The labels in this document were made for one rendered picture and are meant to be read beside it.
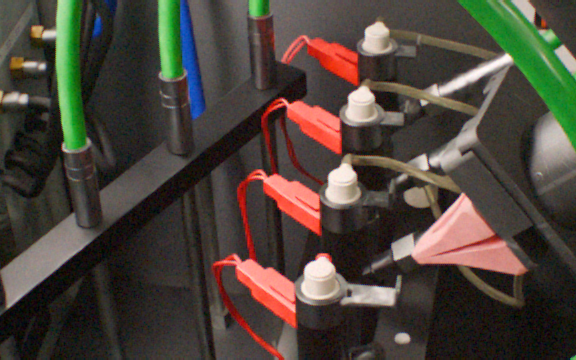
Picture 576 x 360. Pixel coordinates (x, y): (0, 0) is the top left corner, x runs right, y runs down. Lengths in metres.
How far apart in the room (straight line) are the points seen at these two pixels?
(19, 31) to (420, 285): 0.35
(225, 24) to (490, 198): 0.43
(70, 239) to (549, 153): 0.34
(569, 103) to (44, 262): 0.43
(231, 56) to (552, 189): 0.46
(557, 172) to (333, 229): 0.21
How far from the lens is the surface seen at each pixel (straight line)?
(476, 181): 0.58
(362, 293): 0.69
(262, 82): 0.90
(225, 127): 0.87
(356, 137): 0.80
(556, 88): 0.44
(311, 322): 0.69
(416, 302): 0.91
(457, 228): 0.61
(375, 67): 0.87
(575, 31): 0.53
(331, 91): 0.99
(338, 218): 0.74
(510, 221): 0.59
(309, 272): 0.68
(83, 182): 0.78
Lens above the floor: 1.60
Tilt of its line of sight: 38 degrees down
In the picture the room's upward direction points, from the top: 3 degrees counter-clockwise
